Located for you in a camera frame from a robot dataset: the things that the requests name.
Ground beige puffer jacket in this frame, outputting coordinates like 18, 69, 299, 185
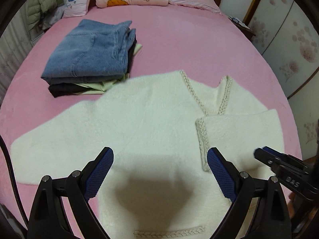
25, 0, 64, 31

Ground folded black garment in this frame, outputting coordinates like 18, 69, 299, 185
48, 40, 137, 98

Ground folded light green garment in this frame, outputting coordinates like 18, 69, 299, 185
76, 43, 142, 94

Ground white fluffy sweater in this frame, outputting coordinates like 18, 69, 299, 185
10, 71, 284, 238

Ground floral wardrobe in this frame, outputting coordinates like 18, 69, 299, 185
244, 0, 318, 160

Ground wooden nightstand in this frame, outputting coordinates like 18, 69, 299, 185
228, 16, 255, 40

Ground folded blue jeans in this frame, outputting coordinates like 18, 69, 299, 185
41, 19, 136, 85

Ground white curtain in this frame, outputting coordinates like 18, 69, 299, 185
0, 6, 32, 100

